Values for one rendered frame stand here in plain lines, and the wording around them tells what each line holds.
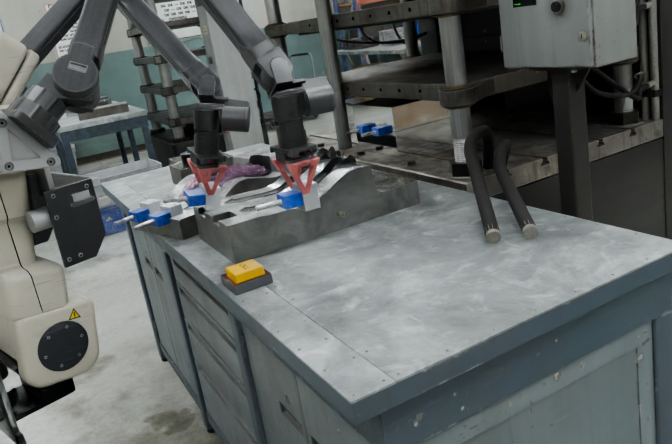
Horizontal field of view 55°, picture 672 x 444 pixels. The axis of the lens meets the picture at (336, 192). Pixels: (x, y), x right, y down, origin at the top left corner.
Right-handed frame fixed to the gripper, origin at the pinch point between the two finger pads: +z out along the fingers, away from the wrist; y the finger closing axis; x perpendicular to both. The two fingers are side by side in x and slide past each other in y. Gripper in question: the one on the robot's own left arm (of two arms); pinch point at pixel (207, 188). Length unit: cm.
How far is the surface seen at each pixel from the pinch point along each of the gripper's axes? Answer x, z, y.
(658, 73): -150, -24, -10
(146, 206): 8.4, 12.4, 25.4
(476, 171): -53, -8, -33
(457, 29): -70, -37, -2
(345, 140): -78, 12, 66
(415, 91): -77, -15, 24
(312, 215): -18.4, 2.6, -19.2
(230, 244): 1.4, 6.6, -19.0
